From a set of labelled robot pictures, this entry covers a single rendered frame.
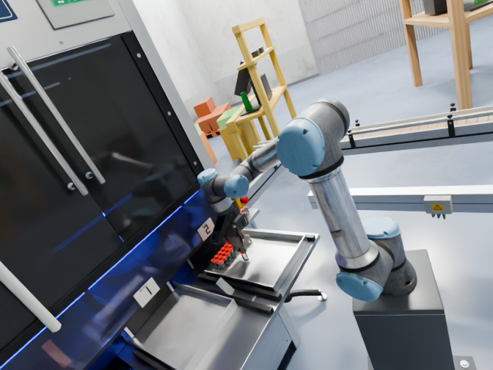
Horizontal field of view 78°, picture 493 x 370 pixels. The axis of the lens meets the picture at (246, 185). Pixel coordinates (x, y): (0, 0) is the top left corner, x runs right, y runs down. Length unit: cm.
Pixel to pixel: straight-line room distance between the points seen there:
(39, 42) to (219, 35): 861
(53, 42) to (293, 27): 817
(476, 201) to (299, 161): 135
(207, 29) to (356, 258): 913
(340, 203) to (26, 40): 93
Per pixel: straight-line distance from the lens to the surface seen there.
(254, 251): 128
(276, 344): 184
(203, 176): 106
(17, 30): 109
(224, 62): 963
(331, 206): 76
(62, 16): 113
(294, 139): 67
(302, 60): 907
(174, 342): 115
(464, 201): 192
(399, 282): 107
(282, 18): 905
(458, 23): 390
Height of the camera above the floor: 163
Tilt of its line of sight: 24 degrees down
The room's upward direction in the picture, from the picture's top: 25 degrees counter-clockwise
